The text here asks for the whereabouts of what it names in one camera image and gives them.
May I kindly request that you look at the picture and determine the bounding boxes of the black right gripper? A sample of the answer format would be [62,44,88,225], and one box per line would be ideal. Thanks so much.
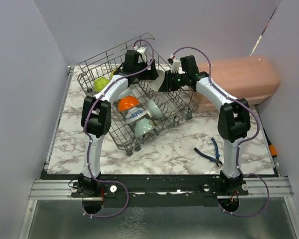
[158,70,188,93]

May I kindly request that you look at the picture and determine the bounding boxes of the grey bowl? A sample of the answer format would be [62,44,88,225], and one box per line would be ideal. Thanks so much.
[117,88,132,100]

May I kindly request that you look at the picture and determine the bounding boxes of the white round bowl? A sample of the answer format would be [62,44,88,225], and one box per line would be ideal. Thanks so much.
[118,96,140,112]

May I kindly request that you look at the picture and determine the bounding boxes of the blue floral bowl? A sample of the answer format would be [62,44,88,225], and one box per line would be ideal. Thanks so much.
[126,107,147,124]

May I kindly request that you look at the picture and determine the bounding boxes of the celadon green bowl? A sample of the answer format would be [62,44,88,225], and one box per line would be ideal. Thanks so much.
[134,118,155,138]

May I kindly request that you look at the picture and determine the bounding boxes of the beige patterned bowl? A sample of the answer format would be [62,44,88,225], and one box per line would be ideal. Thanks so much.
[147,69,165,92]

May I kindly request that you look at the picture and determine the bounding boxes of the yellow-green bowl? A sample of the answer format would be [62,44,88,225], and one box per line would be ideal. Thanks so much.
[110,69,116,79]

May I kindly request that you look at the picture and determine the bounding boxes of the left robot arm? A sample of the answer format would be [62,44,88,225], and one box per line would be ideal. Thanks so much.
[78,50,158,197]

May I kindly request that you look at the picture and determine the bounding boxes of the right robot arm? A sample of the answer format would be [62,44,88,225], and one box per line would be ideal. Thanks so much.
[158,55,251,195]

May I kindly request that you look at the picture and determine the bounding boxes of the orange-tipped screwdriver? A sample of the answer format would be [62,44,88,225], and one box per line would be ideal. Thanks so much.
[263,129,277,158]

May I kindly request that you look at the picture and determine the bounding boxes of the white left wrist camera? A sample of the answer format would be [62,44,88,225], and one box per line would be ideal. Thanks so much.
[133,46,148,62]

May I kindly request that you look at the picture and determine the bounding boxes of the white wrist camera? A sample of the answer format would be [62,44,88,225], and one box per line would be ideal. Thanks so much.
[133,46,148,62]
[167,54,181,73]

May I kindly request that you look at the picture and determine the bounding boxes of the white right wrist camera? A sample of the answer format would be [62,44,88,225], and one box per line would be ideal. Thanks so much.
[167,54,181,73]

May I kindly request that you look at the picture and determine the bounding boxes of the grey wire dish rack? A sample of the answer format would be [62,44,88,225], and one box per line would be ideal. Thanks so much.
[77,33,200,156]

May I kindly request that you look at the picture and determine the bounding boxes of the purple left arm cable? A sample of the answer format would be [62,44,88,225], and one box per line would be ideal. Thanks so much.
[84,39,155,219]

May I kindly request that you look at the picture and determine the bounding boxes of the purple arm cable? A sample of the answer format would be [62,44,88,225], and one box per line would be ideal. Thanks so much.
[173,47,270,217]
[84,39,155,219]

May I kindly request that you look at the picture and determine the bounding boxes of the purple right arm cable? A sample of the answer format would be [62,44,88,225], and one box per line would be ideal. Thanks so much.
[173,47,270,217]

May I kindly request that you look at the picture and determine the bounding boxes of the blue-handled pliers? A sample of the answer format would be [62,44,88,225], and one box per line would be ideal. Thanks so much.
[194,137,224,167]

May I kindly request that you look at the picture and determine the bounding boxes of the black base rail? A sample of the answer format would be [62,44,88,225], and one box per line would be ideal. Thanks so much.
[37,172,249,209]

